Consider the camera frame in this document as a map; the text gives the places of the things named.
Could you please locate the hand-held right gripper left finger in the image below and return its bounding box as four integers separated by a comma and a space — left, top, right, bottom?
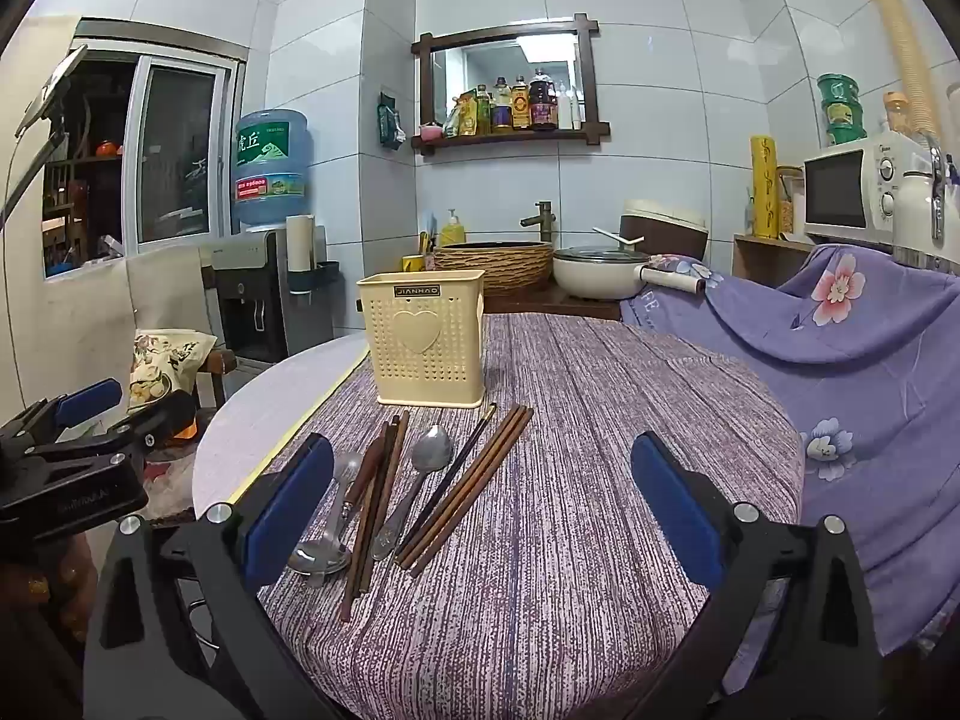
82, 433, 335, 720

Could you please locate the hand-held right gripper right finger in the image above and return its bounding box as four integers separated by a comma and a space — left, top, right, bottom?
630, 431, 882, 720

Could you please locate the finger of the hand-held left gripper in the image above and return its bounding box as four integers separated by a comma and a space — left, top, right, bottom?
22, 388, 200, 482
0, 379, 125, 460

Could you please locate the cream plastic utensil holder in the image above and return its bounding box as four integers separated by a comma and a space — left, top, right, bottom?
355, 268, 488, 408

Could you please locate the person's left hand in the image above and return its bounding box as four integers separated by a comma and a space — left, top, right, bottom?
0, 532, 98, 647

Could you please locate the steel spoon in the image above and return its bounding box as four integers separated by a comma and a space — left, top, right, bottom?
371, 425, 455, 562
306, 452, 365, 590
287, 457, 376, 577

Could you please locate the printed snack bag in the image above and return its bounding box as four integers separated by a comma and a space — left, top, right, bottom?
129, 330, 218, 410

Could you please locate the dark wooden chair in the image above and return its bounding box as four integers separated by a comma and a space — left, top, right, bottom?
196, 349, 239, 410

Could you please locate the purple striped tablecloth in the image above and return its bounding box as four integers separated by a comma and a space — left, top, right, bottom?
259, 313, 807, 720

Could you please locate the grey water dispenser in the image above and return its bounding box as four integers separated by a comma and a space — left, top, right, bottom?
199, 225, 338, 365

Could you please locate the black chopstick with gold tip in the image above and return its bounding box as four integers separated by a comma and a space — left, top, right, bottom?
394, 402, 498, 552

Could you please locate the dark blue cup holder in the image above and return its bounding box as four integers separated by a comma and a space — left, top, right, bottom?
289, 261, 340, 295

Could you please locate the purple floral bed sheet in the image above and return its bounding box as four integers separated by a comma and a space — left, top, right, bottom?
621, 244, 960, 653

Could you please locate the white paper cup tube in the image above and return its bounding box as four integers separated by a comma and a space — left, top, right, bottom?
287, 214, 316, 275

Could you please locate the dark wooden sink counter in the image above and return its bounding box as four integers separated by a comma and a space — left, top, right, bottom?
484, 281, 623, 322

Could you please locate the white electric cooking pot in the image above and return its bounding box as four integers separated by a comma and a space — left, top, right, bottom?
553, 246, 707, 299

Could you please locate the light wooden shelf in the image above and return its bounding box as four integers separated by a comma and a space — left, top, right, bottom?
733, 232, 815, 286

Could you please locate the sliding window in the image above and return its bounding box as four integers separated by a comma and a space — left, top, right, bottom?
45, 19, 248, 278

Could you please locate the brown and white rice cooker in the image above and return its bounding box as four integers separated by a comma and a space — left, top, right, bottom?
619, 199, 710, 263

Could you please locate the blue water jug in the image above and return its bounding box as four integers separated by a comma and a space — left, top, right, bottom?
234, 109, 312, 233

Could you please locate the brown ribbed sink basin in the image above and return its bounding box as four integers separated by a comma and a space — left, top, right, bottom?
433, 241, 554, 297

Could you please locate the bronze faucet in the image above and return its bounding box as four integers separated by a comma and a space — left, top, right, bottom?
521, 200, 556, 245

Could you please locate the glass storage jar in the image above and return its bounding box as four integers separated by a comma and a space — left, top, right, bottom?
776, 165, 805, 235

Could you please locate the yellow patterned roll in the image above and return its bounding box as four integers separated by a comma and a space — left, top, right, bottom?
750, 135, 781, 239

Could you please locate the white microwave oven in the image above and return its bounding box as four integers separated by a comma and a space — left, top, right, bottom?
804, 131, 927, 245

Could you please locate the white thermos jug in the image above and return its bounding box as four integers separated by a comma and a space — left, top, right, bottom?
896, 136, 960, 252

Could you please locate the dark soy sauce bottle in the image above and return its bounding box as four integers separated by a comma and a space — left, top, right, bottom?
527, 69, 557, 130

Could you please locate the stack of green cups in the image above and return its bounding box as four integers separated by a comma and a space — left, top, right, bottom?
817, 73, 867, 147

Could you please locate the wooden framed mirror shelf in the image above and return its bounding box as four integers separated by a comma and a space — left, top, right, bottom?
411, 13, 610, 157

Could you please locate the green packet on wall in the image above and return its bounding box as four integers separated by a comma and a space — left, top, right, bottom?
377, 92, 406, 151

